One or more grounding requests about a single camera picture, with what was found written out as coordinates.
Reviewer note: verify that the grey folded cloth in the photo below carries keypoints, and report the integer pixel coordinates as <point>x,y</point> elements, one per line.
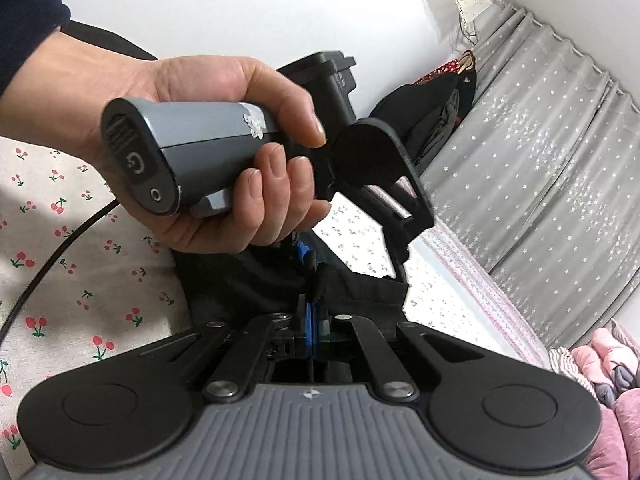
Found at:
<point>612,385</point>

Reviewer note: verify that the grey striped cloth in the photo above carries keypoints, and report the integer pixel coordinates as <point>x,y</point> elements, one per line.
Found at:
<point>562,360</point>

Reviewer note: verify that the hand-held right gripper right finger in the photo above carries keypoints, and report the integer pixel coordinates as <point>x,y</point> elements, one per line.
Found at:
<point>322,332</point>

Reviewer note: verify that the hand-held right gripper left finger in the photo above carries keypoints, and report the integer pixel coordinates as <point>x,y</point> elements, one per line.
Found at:
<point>306,327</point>

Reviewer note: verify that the grey star print curtain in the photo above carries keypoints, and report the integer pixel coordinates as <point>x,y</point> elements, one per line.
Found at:
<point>550,160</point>

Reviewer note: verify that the pink striped blanket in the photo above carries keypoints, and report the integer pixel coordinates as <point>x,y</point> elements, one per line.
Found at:
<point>475,285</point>

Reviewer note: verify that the red patterned garment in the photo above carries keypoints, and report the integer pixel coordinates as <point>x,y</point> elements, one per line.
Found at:
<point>445,67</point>

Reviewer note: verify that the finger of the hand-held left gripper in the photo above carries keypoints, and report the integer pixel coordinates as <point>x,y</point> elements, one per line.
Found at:
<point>417,210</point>
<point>301,251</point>

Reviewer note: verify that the black hanging coat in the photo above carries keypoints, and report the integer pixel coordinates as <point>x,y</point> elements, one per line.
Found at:
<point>425,110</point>

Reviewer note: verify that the person's left forearm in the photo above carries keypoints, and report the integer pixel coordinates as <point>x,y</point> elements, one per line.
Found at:
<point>75,60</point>

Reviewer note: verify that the black pants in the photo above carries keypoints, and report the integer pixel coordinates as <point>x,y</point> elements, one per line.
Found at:
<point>240,280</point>

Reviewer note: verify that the mauve pillow with grey trim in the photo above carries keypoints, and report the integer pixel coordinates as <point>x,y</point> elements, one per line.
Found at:
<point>627,337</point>

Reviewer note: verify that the cherry print bed sheet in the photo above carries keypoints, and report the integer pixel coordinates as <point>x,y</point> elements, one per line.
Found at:
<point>75,260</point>

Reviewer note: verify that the person's left hand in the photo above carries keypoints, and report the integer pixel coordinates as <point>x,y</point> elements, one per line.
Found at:
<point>220,230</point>

